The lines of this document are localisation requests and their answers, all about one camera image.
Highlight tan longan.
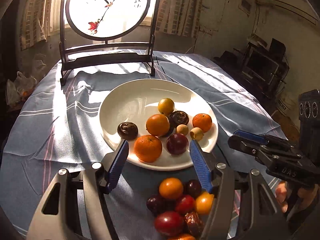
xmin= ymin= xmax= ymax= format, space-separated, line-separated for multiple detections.
xmin=190 ymin=127 xmax=204 ymax=141
xmin=176 ymin=124 xmax=189 ymax=136

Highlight dark red plum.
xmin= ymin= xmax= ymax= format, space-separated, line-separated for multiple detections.
xmin=154 ymin=211 xmax=184 ymax=237
xmin=166 ymin=133 xmax=189 ymax=155

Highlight large orange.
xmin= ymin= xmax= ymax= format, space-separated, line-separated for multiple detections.
xmin=133 ymin=135 xmax=162 ymax=163

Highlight orange mandarin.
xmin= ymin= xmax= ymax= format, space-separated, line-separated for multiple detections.
xmin=146 ymin=114 xmax=170 ymax=137
xmin=192 ymin=113 xmax=213 ymax=133

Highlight yellow round fruit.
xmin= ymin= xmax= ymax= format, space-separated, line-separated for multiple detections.
xmin=157 ymin=98 xmax=175 ymax=116

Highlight person's right hand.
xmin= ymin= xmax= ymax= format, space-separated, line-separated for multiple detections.
xmin=275 ymin=180 xmax=319 ymax=213

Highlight dark plum far back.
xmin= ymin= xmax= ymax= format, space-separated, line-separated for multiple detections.
xmin=184 ymin=179 xmax=202 ymax=199

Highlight small orange back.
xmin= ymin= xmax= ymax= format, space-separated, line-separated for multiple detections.
xmin=159 ymin=178 xmax=183 ymax=200

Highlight smooth orange tangerine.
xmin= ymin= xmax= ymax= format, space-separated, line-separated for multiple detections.
xmin=195 ymin=192 xmax=214 ymax=216

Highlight small red plum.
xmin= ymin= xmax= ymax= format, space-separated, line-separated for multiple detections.
xmin=175 ymin=195 xmax=195 ymax=215

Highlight dark purple plum back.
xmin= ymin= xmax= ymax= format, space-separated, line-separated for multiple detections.
xmin=146 ymin=195 xmax=165 ymax=216

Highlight brown dried date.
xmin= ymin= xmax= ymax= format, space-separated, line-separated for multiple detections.
xmin=184 ymin=211 xmax=203 ymax=238

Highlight white ceramic plate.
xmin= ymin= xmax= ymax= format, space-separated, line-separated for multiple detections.
xmin=99 ymin=79 xmax=218 ymax=171

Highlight partly hidden orange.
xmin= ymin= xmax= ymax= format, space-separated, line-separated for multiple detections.
xmin=168 ymin=233 xmax=196 ymax=240

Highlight black television monitor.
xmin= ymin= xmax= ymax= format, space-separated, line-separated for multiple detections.
xmin=241 ymin=38 xmax=290 ymax=93

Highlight white plastic bags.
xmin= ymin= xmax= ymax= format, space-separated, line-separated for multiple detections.
xmin=5 ymin=53 xmax=47 ymax=107

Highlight right checked curtain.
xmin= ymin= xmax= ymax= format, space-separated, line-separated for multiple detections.
xmin=156 ymin=0 xmax=202 ymax=38

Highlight checked curtain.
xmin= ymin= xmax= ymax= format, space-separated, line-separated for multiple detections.
xmin=156 ymin=0 xmax=202 ymax=38
xmin=20 ymin=0 xmax=52 ymax=50

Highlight round painted table screen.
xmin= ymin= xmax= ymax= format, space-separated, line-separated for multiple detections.
xmin=59 ymin=0 xmax=160 ymax=86

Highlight left checked curtain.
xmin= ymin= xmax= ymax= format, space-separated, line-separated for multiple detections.
xmin=20 ymin=0 xmax=52 ymax=50

